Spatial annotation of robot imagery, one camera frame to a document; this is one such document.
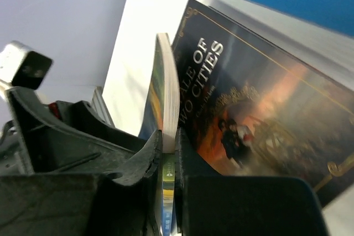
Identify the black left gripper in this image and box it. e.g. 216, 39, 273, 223
1, 87, 145, 175

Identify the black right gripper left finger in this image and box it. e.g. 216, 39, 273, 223
1, 130, 162, 235

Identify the A Tale of Two Cities book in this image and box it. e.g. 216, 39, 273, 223
173, 0, 353, 205

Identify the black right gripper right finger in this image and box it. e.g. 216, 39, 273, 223
175, 129, 329, 235

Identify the aluminium mounting rail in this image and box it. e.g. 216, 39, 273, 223
91, 86, 114, 127

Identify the Animal Farm book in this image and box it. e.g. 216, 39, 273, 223
139, 33, 180, 235

